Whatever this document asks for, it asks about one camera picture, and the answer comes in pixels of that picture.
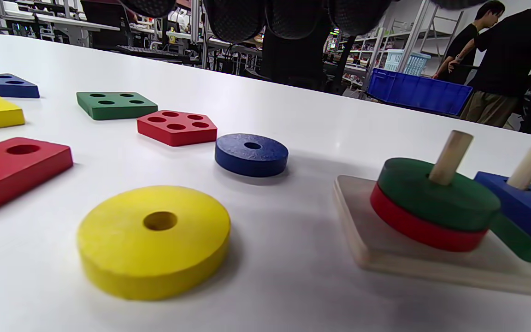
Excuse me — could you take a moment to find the person's left hand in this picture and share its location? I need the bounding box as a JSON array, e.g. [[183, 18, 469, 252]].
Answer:
[[120, 0, 487, 44]]

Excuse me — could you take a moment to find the red pentagon block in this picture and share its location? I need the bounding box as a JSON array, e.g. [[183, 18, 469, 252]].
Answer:
[[137, 110, 218, 147]]

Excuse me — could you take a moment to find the blue disc block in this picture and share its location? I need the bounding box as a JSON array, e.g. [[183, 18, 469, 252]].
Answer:
[[215, 133, 289, 178]]

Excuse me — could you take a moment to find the green square block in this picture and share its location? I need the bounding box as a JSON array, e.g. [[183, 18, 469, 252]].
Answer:
[[76, 91, 159, 121]]

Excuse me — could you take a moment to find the blue triangle block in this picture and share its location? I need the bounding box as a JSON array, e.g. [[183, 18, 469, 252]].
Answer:
[[0, 73, 41, 99]]

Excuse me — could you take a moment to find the yellow disc block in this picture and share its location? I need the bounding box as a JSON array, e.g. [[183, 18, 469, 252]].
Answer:
[[77, 185, 231, 301]]

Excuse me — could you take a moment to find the red rectangle block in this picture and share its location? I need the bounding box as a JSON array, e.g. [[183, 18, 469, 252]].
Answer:
[[0, 137, 74, 219]]

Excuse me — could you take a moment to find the wooden peg board with posts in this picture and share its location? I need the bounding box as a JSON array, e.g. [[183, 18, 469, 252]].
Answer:
[[333, 130, 531, 300]]

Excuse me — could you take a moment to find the green disc block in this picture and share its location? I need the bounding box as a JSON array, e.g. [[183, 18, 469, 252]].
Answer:
[[378, 158, 502, 232]]

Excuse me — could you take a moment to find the red disc block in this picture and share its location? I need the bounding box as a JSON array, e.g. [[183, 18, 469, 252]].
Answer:
[[370, 184, 488, 253]]

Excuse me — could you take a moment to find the blue rectangle block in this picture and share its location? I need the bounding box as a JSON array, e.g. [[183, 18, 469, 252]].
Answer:
[[474, 171, 531, 247]]

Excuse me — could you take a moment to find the green rectangle block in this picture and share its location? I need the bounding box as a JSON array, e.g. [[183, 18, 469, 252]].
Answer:
[[490, 214, 531, 269]]

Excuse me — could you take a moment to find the black mesh office chair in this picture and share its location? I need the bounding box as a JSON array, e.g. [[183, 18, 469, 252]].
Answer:
[[260, 18, 356, 95]]

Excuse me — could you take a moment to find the metal shelf rack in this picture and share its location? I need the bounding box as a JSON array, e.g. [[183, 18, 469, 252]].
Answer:
[[344, 5, 464, 79]]

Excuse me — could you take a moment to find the light blue basket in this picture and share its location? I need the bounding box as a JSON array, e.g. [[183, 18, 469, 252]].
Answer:
[[383, 49, 432, 77]]

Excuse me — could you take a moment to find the blue plastic crate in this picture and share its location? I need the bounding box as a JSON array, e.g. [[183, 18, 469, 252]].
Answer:
[[367, 68, 473, 116]]

